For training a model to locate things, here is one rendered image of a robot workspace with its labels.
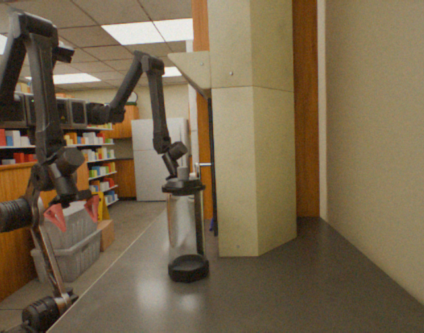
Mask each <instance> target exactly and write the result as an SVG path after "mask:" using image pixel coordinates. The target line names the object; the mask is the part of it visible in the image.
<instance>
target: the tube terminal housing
mask: <svg viewBox="0 0 424 333"><path fill-rule="evenodd" d="M207 7H208V22H209V50H210V64H211V88H212V89H211V93H212V108H213V136H214V150H215V178H216V193H217V221H218V236H219V256H220V257H224V256H259V255H261V254H263V253H265V252H267V251H270V250H272V249H274V248H276V247H278V246H280V245H282V244H284V243H286V242H288V241H290V240H292V239H294V238H296V237H297V214H296V180H295V115H294V84H293V19H292V0H207Z"/></svg>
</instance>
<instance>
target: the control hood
mask: <svg viewBox="0 0 424 333"><path fill-rule="evenodd" d="M168 58H169V60H170V61H171V62H172V63H173V65H174V66H175V68H177V70H178V71H179V72H180V74H181V75H182V76H183V78H184V79H185V80H186V78H187V79H189V80H190V81H191V82H192V83H193V84H194V85H195V86H196V87H197V88H198V89H199V90H200V91H201V92H202V93H203V94H204V95H205V97H206V99H208V98H211V99H212V93H211V89H212V88H211V64H210V52H209V51H200V52H182V53H173V54H168ZM184 76H185V77H186V78H185V77H184ZM186 82H187V83H188V81H187V80H186ZM188 84H189V83H188ZM189 85H190V84H189ZM191 87H192V86H191Z"/></svg>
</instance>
